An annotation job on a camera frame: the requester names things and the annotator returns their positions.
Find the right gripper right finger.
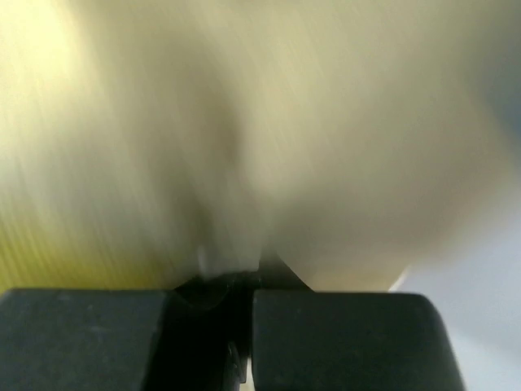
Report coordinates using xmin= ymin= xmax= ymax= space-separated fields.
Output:
xmin=248 ymin=261 xmax=465 ymax=391

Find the white pillow yellow trim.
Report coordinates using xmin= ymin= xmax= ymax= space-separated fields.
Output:
xmin=1 ymin=1 xmax=197 ymax=291

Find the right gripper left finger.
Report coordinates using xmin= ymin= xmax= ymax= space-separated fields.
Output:
xmin=1 ymin=274 xmax=248 ymax=390

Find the blue tan white pillowcase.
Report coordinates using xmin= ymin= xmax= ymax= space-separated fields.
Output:
xmin=81 ymin=0 xmax=521 ymax=292

